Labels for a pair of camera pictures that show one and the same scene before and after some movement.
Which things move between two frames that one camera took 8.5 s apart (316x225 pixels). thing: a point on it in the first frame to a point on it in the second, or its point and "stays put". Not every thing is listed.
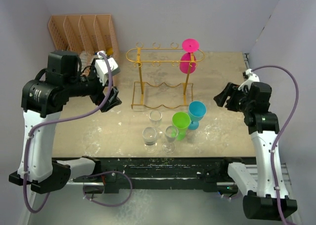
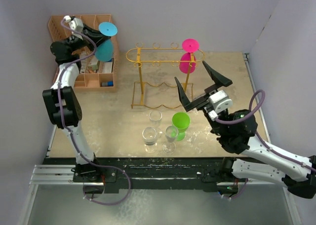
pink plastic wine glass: (189, 45) stays put
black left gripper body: (89, 87) to (75, 43)
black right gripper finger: (221, 98) to (184, 98)
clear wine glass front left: (149, 135) stays put
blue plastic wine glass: (197, 110) to (104, 51)
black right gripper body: (238, 100) to (203, 102)
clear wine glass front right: (171, 132) stays put
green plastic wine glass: (181, 120) stays put
